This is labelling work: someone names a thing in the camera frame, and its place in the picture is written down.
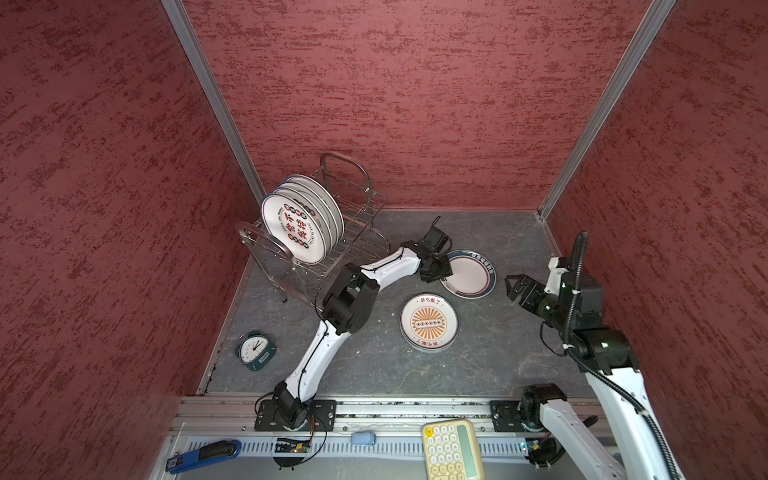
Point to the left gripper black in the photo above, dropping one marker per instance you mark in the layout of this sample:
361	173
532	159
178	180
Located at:
445	271

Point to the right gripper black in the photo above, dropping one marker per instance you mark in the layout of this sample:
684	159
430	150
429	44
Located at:
533	288

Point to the green band red ring plate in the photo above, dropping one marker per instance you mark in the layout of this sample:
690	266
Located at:
473	275

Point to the stainless steel dish rack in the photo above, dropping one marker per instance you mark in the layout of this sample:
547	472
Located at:
352	188

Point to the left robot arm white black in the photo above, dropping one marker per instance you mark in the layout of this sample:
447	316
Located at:
347	307

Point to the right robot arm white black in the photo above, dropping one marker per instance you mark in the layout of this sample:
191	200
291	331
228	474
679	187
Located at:
571	303

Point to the white plate in rack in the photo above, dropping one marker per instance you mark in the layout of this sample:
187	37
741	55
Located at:
324	195

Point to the front white plate red pattern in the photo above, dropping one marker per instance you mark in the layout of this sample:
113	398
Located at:
286	219

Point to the right small circuit board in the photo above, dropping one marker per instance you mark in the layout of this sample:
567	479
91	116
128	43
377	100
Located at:
544	453

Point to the small circuit board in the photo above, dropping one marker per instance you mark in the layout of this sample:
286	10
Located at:
292	446
544	453

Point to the yellow calculator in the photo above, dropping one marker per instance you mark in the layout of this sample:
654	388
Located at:
451	451

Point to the light blue eraser block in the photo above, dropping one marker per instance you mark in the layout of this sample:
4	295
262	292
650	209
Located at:
363	438

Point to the round gauge on table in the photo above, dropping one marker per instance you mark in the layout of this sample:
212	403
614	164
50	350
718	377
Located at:
254	350

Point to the left small circuit board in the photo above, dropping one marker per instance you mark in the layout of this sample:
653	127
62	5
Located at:
292	446

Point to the blue black tool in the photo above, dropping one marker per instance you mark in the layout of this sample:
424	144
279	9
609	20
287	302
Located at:
210	454

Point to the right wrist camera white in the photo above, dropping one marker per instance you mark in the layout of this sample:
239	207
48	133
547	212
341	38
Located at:
557	267

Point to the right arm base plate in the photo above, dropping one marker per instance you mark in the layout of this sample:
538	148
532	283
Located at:
505	416

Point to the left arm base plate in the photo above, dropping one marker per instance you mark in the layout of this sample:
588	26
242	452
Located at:
272	416

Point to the aluminium rail frame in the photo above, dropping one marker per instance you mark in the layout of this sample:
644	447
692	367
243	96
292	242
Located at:
397	423

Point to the right corner aluminium post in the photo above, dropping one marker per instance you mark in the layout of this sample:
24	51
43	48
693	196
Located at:
647	30

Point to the corner aluminium post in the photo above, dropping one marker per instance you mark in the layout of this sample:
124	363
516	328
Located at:
647	30
194	52

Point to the left corner aluminium post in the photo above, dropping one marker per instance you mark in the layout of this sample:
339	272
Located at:
194	52

